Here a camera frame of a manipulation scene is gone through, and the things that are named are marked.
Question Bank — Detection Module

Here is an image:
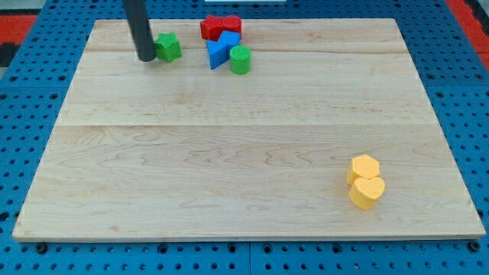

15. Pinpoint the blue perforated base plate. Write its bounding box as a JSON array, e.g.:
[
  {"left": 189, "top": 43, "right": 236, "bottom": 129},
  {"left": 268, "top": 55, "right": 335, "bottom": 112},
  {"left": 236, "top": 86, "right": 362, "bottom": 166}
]
[{"left": 1, "top": 0, "right": 488, "bottom": 274}]

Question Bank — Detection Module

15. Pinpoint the blue triangle block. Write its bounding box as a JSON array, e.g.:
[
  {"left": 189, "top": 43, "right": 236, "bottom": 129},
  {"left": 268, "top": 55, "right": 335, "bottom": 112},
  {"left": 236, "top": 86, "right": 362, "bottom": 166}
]
[{"left": 206, "top": 40, "right": 229, "bottom": 70}]

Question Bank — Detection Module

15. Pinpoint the red cylinder block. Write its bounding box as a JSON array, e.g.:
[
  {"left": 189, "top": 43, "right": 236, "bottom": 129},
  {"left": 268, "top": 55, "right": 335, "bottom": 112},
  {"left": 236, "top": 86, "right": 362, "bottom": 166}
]
[{"left": 222, "top": 15, "right": 242, "bottom": 34}]

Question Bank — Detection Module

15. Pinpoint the yellow heart block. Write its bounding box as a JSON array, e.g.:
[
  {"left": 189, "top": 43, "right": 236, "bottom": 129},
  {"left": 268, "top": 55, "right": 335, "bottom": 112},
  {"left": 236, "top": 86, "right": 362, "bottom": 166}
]
[{"left": 348, "top": 177, "right": 385, "bottom": 210}]

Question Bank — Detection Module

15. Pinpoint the green cylinder block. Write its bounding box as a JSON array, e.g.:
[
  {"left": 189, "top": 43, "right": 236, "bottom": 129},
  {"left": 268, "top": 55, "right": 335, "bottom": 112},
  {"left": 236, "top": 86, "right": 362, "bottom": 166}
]
[{"left": 230, "top": 46, "right": 251, "bottom": 75}]

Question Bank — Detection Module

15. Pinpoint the yellow hexagon block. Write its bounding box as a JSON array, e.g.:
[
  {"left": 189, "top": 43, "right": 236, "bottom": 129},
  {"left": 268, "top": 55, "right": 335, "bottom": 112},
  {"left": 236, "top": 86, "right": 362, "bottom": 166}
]
[{"left": 347, "top": 154, "right": 381, "bottom": 186}]

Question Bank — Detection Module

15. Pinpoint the red star block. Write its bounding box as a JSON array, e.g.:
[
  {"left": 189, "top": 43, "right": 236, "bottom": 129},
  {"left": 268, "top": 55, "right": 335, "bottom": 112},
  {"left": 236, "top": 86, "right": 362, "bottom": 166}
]
[{"left": 200, "top": 15, "right": 224, "bottom": 41}]

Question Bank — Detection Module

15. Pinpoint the light wooden board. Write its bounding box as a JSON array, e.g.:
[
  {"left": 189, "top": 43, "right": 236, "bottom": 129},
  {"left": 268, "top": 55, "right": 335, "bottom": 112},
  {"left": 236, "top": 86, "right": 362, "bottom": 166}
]
[{"left": 12, "top": 18, "right": 485, "bottom": 243}]

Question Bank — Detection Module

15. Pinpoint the blue cube block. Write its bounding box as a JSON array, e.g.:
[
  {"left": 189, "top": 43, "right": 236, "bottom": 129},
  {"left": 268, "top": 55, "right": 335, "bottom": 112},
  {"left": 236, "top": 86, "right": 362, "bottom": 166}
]
[{"left": 218, "top": 31, "right": 241, "bottom": 51}]

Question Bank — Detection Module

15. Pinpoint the green star block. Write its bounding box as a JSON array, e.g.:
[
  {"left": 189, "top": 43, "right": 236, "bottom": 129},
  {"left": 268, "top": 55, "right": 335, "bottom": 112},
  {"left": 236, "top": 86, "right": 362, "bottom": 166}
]
[{"left": 154, "top": 32, "right": 183, "bottom": 63}]

